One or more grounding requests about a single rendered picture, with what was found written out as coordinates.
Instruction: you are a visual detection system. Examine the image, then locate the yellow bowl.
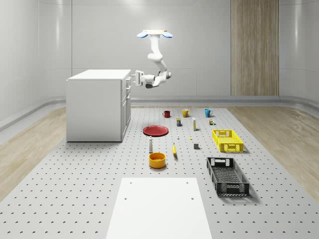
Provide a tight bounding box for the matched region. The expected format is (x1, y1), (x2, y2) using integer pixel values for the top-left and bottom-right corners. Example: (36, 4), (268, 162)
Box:
(149, 152), (166, 169)

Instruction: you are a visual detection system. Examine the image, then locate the white board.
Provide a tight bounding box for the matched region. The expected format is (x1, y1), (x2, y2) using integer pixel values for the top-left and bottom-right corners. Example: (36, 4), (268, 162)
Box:
(106, 177), (213, 239)

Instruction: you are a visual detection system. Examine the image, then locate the red plate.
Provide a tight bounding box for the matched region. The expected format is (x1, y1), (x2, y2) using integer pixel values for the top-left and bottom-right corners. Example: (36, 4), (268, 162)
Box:
(143, 125), (169, 137)

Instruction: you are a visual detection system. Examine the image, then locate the dark grey basket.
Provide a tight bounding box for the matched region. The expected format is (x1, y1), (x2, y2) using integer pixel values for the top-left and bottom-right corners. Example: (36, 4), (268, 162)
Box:
(206, 157), (250, 197)

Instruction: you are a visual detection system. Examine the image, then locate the yellow basket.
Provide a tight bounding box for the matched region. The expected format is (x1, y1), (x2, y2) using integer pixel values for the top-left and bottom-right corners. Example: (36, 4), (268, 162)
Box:
(212, 129), (244, 153)

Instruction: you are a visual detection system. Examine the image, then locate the white cabinet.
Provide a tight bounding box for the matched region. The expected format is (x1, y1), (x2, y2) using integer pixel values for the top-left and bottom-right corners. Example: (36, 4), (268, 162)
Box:
(66, 69), (132, 143)

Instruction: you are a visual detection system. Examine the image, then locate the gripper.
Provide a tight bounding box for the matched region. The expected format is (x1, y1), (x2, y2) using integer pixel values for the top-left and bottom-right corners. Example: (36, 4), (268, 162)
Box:
(131, 70), (146, 88)

